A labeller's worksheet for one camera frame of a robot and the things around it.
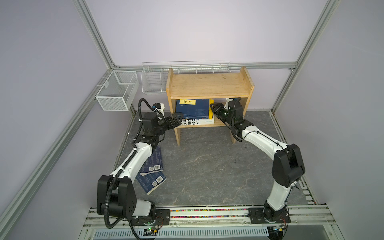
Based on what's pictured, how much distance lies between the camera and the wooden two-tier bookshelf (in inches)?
27.5

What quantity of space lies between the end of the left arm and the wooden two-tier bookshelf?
4 cm

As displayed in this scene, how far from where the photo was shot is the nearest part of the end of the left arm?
633 millimetres
